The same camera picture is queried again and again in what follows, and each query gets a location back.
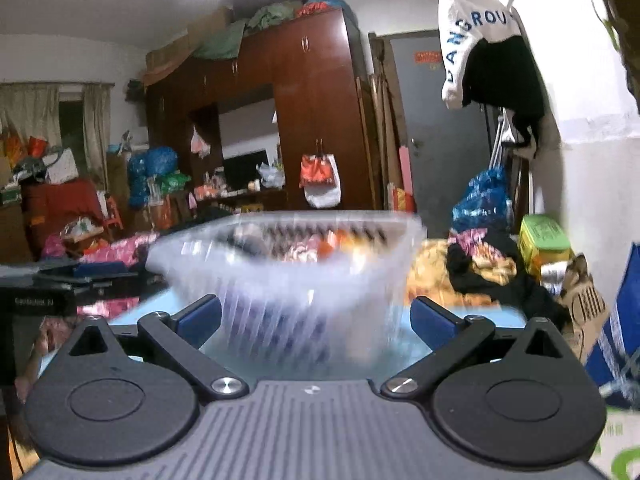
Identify grey door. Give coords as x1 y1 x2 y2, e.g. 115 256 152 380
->
390 30 490 238

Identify yellow patterned cloth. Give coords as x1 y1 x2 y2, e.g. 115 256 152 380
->
405 240 516 309

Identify white hanging shirt blue letters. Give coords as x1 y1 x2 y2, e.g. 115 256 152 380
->
437 0 521 110

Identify black television monitor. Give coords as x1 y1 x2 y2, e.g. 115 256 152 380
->
222 150 268 191

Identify green lidded box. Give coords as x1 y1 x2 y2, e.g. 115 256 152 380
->
518 214 572 278

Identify green cloth atop wardrobe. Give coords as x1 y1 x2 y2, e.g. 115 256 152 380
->
192 20 248 61

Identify blue plastic bag by door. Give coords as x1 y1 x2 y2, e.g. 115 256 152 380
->
451 166 512 232

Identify blue plastic bags stack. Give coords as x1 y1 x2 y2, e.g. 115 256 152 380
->
127 146 178 209

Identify dark red wooden wardrobe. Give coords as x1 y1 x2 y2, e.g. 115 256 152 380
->
145 8 380 210

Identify red chair with clutter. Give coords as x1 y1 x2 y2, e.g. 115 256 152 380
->
21 179 105 260

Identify beige window curtains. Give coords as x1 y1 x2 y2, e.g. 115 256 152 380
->
1 82 112 188

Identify black hanging garment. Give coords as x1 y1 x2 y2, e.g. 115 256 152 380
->
463 35 546 159

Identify clear plastic perforated basket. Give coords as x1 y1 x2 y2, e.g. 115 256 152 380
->
146 210 426 367

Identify black clothes pile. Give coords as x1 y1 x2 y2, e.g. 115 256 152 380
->
446 229 570 330

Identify blue tote bag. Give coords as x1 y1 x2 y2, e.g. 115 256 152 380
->
586 243 639 411

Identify orange capped bottle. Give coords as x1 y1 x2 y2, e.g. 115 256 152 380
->
317 230 378 262

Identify orange white hanging bag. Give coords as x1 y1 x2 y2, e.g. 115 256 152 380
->
299 154 342 209

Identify brown paper bag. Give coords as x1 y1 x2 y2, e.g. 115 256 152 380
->
559 254 610 365

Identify pink floral bedding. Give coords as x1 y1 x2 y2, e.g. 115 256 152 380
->
41 232 158 268

